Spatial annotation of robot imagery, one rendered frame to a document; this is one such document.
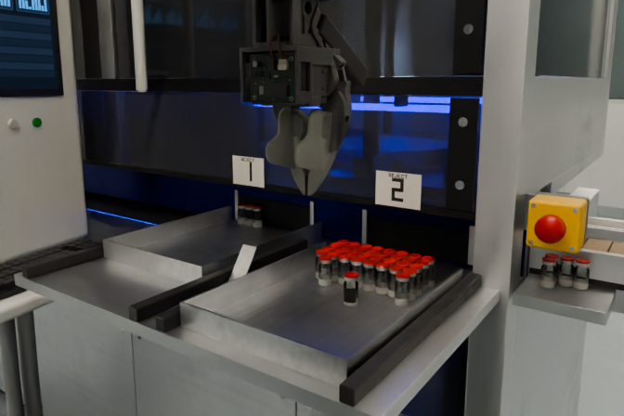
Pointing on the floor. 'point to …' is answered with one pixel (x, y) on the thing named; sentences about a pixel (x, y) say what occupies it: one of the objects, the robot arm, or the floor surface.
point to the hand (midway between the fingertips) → (312, 182)
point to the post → (503, 169)
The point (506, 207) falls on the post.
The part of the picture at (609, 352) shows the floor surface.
